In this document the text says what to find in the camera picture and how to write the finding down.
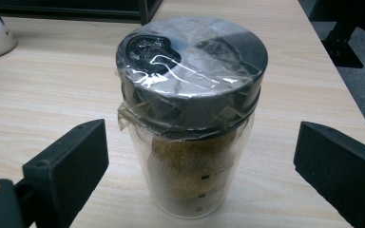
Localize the black metal shelf rack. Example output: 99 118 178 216
0 0 164 26

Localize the spice jar with black lid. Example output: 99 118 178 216
115 15 269 219

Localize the black metal floor stand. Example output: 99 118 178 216
308 0 365 69

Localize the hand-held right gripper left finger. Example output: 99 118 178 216
22 119 109 228

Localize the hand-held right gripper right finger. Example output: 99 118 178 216
293 121 365 228

